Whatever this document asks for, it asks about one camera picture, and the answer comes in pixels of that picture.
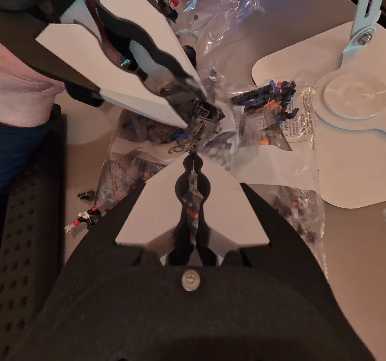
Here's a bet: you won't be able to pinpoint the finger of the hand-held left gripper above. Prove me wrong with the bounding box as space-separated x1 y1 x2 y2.
87 0 209 100
36 23 190 130

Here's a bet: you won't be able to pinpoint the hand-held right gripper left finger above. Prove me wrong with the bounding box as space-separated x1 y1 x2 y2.
115 151 195 266

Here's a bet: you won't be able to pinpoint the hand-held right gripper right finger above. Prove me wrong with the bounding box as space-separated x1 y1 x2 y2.
193 151 270 266

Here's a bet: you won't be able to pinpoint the clear bag with white strip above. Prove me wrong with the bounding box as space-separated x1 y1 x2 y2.
94 65 328 265

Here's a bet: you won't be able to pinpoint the person's left forearm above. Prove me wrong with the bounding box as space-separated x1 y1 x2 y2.
0 122 56 195

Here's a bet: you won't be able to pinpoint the pile of loose lego pieces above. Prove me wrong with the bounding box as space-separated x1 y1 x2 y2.
65 190 103 233

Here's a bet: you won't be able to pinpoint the black lego tyre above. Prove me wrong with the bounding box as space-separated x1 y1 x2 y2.
182 45 197 66

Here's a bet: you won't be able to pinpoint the person's left hand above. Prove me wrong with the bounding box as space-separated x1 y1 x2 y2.
0 44 67 128

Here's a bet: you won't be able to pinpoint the small clear bag blue pieces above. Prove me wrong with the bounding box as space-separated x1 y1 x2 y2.
231 77 318 152

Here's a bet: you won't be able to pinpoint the white book stand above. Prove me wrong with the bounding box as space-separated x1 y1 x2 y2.
252 0 386 209

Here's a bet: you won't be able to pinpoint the black perforated foam pad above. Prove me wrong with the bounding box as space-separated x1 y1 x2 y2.
0 104 69 361

